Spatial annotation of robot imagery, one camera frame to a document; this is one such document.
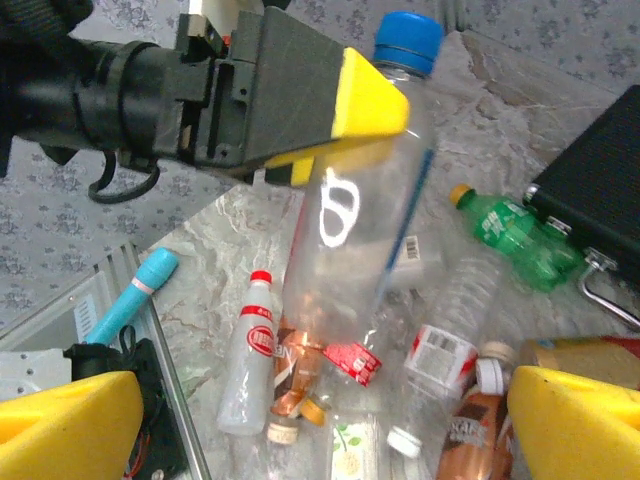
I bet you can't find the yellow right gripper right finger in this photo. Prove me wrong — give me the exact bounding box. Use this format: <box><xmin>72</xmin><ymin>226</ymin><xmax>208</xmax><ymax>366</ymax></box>
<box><xmin>507</xmin><ymin>364</ymin><xmax>640</xmax><ymax>480</ymax></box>

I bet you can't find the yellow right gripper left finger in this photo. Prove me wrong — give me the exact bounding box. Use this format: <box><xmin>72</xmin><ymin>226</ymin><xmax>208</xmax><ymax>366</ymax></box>
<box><xmin>0</xmin><ymin>370</ymin><xmax>145</xmax><ymax>480</ymax></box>

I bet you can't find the clear bottle with blue cap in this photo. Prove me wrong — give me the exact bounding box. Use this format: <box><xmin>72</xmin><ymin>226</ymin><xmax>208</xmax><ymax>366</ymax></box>
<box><xmin>279</xmin><ymin>12</ymin><xmax>447</xmax><ymax>361</ymax></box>

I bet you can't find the clear bottle white red label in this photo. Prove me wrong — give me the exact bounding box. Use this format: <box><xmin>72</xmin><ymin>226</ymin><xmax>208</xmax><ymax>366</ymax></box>
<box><xmin>387</xmin><ymin>244</ymin><xmax>502</xmax><ymax>459</ymax></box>

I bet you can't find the white bottle with red cap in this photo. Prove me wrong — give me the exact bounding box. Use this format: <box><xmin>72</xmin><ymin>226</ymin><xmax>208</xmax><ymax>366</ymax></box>
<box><xmin>216</xmin><ymin>269</ymin><xmax>282</xmax><ymax>436</ymax></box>

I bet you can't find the small brown coffee bottle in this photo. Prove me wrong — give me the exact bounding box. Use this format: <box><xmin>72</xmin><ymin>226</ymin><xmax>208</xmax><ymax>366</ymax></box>
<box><xmin>269</xmin><ymin>314</ymin><xmax>332</xmax><ymax>429</ymax></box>

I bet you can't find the green packet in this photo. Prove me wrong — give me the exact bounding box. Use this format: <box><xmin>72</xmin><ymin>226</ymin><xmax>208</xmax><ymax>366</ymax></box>
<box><xmin>448</xmin><ymin>183</ymin><xmax>587</xmax><ymax>294</ymax></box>

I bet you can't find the cyan tube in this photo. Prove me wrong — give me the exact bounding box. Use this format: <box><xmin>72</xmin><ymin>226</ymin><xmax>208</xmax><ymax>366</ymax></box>
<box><xmin>83</xmin><ymin>247</ymin><xmax>180</xmax><ymax>347</ymax></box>

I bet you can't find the clear bottle with red label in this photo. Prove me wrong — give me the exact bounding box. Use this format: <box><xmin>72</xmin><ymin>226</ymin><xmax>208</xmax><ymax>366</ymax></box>
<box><xmin>319</xmin><ymin>339</ymin><xmax>401</xmax><ymax>426</ymax></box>

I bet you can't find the small beige bottle cap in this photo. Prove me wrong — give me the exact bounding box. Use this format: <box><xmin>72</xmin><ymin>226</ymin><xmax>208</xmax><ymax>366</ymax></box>
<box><xmin>266</xmin><ymin>422</ymin><xmax>300</xmax><ymax>446</ymax></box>

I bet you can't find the clear bottle with leaf label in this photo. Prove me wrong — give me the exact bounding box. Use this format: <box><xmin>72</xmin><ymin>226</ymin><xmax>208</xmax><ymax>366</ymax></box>
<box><xmin>324</xmin><ymin>414</ymin><xmax>397</xmax><ymax>480</ymax></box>

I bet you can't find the black left gripper strap loop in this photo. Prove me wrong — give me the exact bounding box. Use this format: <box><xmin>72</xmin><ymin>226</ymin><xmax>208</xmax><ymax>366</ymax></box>
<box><xmin>88</xmin><ymin>148</ymin><xmax>162</xmax><ymax>204</ymax></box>

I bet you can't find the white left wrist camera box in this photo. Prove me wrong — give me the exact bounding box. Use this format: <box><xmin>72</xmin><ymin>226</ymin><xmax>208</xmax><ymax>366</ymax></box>
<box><xmin>188</xmin><ymin>0</ymin><xmax>264</xmax><ymax>39</ymax></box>

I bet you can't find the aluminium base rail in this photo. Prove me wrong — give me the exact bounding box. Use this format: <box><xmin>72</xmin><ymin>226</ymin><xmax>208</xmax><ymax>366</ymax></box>
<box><xmin>0</xmin><ymin>242</ymin><xmax>212</xmax><ymax>480</ymax></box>

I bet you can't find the black case with metal handle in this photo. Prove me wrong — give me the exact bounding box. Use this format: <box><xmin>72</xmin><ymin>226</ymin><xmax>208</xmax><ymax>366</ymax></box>
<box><xmin>522</xmin><ymin>84</ymin><xmax>640</xmax><ymax>331</ymax></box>

